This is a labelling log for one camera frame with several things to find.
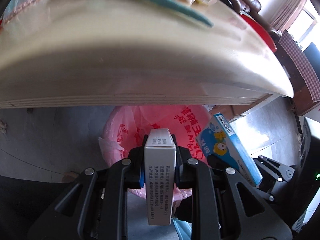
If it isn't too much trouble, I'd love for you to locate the white medicine box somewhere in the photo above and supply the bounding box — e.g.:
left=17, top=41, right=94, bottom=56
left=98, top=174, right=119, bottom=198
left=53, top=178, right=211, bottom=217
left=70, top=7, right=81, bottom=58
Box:
left=144, top=128, right=175, bottom=226

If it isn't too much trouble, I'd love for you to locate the blue medicine box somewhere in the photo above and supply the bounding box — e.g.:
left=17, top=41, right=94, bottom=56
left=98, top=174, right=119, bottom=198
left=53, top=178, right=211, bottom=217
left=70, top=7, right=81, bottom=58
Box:
left=196, top=113, right=263, bottom=187

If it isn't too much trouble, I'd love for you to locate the checkered cloth side table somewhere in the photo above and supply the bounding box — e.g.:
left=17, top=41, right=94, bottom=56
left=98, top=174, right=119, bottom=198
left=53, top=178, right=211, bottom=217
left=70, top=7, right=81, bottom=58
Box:
left=275, top=31, right=319, bottom=116

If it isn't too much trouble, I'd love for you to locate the red plastic stool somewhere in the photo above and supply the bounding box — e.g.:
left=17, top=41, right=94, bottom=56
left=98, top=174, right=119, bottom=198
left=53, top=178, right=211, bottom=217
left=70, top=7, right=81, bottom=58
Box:
left=240, top=14, right=277, bottom=53

